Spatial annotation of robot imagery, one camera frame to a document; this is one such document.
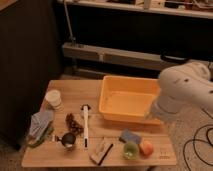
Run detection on red orange apple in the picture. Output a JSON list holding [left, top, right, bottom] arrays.
[[139, 140, 154, 156]]

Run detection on brown dried grape bunch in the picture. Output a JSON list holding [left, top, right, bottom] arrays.
[[65, 113, 84, 135]]

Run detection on grey vertical pole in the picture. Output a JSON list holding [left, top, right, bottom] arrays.
[[63, 0, 76, 45]]

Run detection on cluttered wooden shelf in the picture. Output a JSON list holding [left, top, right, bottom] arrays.
[[57, 0, 213, 19]]

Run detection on yellow plastic bin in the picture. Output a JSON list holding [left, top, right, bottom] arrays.
[[99, 76, 161, 125]]

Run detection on blue grey folded cloth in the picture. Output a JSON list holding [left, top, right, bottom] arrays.
[[29, 110, 54, 140]]

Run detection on wooden block with black edge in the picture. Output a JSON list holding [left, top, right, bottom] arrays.
[[89, 139, 113, 166]]

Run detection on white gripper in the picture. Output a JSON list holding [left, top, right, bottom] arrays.
[[148, 96, 180, 122]]

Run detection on white long-handled brush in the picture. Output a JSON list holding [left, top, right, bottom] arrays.
[[82, 104, 90, 149]]

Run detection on black cables on floor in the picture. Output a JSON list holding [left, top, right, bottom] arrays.
[[182, 108, 213, 171]]

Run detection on dark metal measuring cup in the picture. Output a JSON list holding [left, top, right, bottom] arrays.
[[54, 132, 76, 149]]

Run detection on green vegetable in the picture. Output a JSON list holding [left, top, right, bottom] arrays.
[[28, 123, 54, 148]]

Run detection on blue sponge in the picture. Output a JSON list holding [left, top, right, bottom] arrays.
[[119, 129, 141, 144]]

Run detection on white paper cup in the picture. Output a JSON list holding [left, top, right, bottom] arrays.
[[45, 90, 62, 109]]

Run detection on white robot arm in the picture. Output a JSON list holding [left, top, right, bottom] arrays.
[[147, 62, 213, 122]]

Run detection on black handle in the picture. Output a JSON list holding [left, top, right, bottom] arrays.
[[160, 54, 189, 64]]

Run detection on grey metal beam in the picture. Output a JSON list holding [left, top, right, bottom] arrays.
[[62, 42, 191, 72]]

